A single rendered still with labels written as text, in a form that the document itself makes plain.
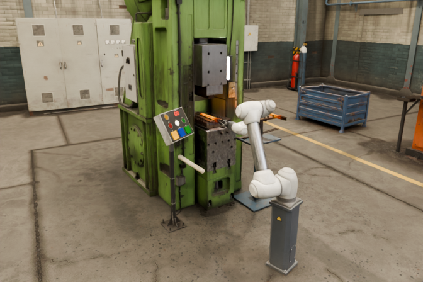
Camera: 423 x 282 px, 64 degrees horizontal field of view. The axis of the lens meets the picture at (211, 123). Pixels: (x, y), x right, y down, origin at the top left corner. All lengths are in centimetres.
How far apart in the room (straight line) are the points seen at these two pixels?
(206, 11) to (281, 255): 235
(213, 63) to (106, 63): 536
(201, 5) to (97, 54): 527
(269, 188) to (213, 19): 183
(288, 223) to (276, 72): 908
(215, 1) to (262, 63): 773
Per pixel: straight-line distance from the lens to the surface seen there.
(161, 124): 302
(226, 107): 378
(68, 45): 837
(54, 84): 843
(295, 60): 1083
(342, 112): 683
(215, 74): 345
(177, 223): 363
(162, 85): 371
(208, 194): 374
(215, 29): 360
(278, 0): 1148
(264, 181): 260
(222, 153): 365
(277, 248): 299
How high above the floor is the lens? 195
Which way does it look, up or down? 16 degrees down
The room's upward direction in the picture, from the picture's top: straight up
